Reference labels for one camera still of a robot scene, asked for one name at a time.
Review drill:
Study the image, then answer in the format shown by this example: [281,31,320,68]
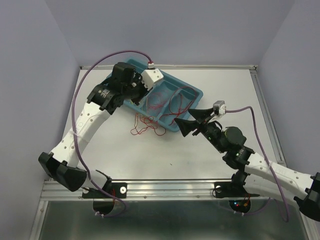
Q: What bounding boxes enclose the purple camera cable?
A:
[224,106,290,223]
[72,49,156,218]

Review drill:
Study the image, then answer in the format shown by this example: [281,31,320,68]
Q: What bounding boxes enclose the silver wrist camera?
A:
[141,68,164,91]
[212,100,227,118]

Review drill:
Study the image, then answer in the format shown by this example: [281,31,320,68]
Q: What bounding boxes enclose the aluminium front mounting rail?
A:
[40,179,230,202]

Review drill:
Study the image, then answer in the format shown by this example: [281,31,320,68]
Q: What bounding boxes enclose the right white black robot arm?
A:
[174,105,320,222]

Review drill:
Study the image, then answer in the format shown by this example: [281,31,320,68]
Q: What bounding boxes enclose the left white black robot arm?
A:
[38,62,163,197]

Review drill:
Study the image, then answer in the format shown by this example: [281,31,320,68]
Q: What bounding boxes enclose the teal plastic compartment tray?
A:
[124,71,204,132]

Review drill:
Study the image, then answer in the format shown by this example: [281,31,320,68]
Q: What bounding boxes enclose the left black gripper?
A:
[122,72,154,106]

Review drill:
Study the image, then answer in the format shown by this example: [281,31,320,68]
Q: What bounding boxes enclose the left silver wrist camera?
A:
[141,68,164,91]

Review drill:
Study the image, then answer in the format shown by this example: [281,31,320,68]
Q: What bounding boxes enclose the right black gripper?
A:
[174,107,227,154]

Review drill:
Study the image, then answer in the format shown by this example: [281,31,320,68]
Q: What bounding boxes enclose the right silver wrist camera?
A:
[212,100,227,118]

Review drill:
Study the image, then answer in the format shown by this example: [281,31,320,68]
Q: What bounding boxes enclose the separated red wire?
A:
[161,86,197,125]

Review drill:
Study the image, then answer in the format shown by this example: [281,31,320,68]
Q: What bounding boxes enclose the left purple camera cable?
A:
[72,49,156,218]

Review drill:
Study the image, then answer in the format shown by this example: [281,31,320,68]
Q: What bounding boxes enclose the thin pink red wires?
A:
[146,89,171,111]

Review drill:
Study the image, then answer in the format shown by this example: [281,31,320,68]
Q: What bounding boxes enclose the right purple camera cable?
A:
[224,106,290,223]

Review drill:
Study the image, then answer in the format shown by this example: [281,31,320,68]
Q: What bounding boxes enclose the aluminium table edge frame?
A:
[82,65,284,166]

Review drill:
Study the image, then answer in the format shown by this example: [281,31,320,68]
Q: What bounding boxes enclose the red yellow wire bundle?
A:
[130,112,167,137]

